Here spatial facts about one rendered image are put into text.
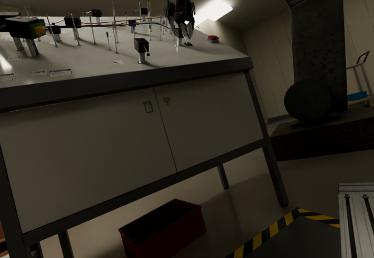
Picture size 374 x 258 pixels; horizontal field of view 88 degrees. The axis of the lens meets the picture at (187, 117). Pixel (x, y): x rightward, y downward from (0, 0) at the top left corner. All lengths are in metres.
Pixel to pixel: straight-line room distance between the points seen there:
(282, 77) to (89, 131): 5.84
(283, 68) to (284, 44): 0.64
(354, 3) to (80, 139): 6.26
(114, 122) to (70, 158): 0.20
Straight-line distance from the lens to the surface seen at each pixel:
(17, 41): 1.18
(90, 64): 0.94
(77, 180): 0.82
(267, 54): 6.43
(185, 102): 0.92
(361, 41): 6.24
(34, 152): 0.84
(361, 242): 0.65
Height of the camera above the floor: 0.59
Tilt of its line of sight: 2 degrees up
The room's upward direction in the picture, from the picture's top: 16 degrees counter-clockwise
